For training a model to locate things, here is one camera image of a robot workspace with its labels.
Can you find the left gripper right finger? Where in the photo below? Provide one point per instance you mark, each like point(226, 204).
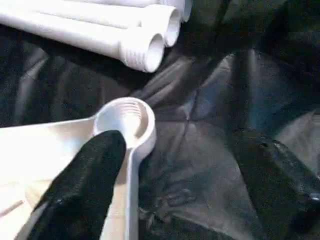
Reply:
point(285, 190)

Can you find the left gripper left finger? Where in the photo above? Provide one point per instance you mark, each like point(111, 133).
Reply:
point(80, 200)

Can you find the white plastic table top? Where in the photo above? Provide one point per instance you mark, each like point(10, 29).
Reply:
point(30, 150)

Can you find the black plastic mat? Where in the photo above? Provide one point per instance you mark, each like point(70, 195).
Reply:
point(225, 100)

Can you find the white plastic table leg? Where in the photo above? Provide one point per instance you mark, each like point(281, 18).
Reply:
point(150, 20)
point(75, 37)
point(182, 7)

